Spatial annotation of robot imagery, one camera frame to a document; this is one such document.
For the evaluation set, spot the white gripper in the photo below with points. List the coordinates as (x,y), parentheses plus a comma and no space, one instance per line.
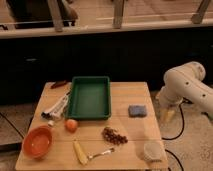
(168,99)

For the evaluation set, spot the blue sponge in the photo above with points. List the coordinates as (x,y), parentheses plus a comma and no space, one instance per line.
(137,111)

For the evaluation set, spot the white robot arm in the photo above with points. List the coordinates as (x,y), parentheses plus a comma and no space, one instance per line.
(185,81)

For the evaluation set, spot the green plastic tray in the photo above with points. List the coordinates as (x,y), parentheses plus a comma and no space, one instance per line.
(90,98)

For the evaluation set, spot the wooden table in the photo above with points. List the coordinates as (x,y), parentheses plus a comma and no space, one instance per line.
(129,156)

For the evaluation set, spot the bunch of dark grapes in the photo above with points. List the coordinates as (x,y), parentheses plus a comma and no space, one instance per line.
(111,136)

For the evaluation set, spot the orange fruit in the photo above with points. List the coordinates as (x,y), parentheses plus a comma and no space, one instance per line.
(71,125)

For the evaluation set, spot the white tube with black cap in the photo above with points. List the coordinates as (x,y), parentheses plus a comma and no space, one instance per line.
(55,111)

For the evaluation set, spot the dark red marker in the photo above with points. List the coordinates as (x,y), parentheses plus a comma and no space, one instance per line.
(58,84)

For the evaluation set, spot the small white garlic piece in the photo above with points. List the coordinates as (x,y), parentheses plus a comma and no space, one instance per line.
(51,123)

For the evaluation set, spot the orange bowl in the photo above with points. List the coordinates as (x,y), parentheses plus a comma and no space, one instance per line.
(37,142)

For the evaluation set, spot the white window frame rail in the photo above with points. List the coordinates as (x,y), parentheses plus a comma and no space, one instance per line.
(97,16)

